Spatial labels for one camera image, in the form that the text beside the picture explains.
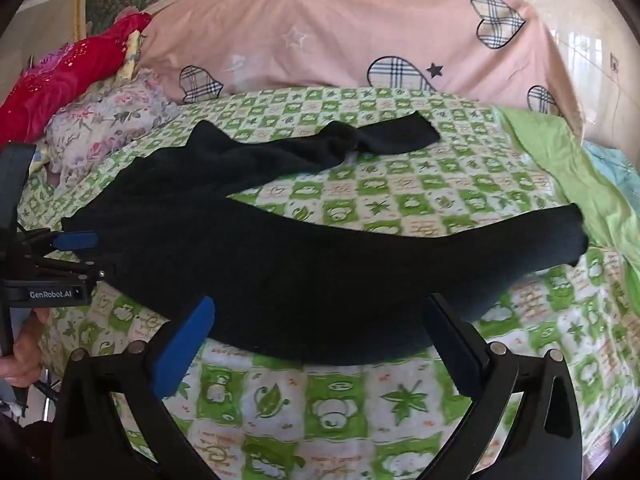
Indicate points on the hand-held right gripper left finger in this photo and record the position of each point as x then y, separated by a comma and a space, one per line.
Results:
184, 347

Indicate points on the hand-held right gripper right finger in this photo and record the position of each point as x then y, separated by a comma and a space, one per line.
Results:
450, 347

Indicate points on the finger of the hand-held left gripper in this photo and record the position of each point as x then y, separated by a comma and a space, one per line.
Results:
75, 272
75, 240

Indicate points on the black pants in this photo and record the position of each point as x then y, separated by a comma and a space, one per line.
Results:
250, 270

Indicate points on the person's left hand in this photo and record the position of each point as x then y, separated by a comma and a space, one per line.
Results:
25, 345

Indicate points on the red sequined blanket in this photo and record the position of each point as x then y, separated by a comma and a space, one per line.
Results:
55, 80

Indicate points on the floral pillow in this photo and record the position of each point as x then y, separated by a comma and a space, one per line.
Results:
115, 110

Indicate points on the green patterned bed sheet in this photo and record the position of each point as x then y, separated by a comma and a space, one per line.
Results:
400, 200

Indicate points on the light green cloth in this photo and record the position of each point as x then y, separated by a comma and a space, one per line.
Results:
560, 160

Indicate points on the light blue cloth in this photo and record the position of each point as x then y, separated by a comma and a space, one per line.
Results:
620, 170

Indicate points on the pink heart-print quilt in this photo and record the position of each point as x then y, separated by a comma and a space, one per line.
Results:
350, 25

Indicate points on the white wall socket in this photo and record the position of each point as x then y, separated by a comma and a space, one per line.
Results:
614, 62

